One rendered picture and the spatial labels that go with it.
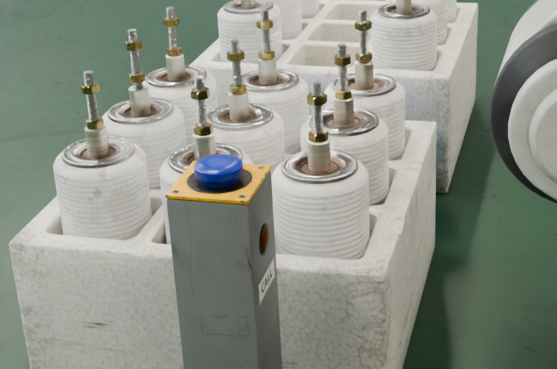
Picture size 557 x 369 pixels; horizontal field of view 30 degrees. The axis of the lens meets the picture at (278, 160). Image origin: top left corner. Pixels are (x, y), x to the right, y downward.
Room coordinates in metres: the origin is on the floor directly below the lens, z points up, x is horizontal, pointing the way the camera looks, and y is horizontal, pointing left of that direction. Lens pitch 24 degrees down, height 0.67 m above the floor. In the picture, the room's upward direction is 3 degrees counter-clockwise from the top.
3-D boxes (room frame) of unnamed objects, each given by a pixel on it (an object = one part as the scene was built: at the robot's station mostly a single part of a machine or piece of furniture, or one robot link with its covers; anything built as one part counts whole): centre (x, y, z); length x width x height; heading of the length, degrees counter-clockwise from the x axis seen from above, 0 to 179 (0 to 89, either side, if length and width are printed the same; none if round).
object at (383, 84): (1.16, -0.11, 0.25); 0.08 x 0.08 x 0.01
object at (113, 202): (1.00, 0.19, 0.16); 0.10 x 0.10 x 0.18
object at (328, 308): (1.08, 0.04, 0.09); 0.39 x 0.39 x 0.18; 74
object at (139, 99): (1.11, 0.15, 0.26); 0.02 x 0.02 x 0.03
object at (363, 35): (1.16, -0.11, 0.30); 0.01 x 0.01 x 0.08
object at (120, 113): (1.11, 0.15, 0.25); 0.08 x 0.08 x 0.01
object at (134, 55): (1.11, 0.15, 0.31); 0.01 x 0.01 x 0.08
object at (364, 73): (1.16, -0.11, 0.26); 0.02 x 0.02 x 0.03
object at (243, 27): (1.53, 0.03, 0.16); 0.10 x 0.10 x 0.18
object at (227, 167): (0.78, 0.05, 0.32); 0.04 x 0.04 x 0.02
